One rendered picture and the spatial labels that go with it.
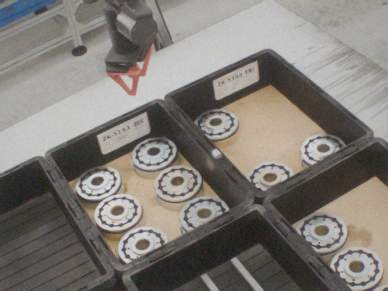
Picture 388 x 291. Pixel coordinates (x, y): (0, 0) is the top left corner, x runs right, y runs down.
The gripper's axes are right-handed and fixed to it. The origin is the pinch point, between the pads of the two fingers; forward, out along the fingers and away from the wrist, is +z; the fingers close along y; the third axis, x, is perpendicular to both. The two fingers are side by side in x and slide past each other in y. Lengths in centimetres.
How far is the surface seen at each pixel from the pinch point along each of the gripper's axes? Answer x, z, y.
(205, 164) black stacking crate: -13.4, 17.2, -4.9
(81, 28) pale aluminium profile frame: 100, 92, 152
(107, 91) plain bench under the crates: 30, 36, 39
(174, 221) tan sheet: -8.9, 23.2, -16.1
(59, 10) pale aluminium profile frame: 106, 77, 145
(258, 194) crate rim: -27.2, 13.5, -15.3
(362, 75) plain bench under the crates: -42, 37, 53
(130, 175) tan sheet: 4.9, 23.0, -4.6
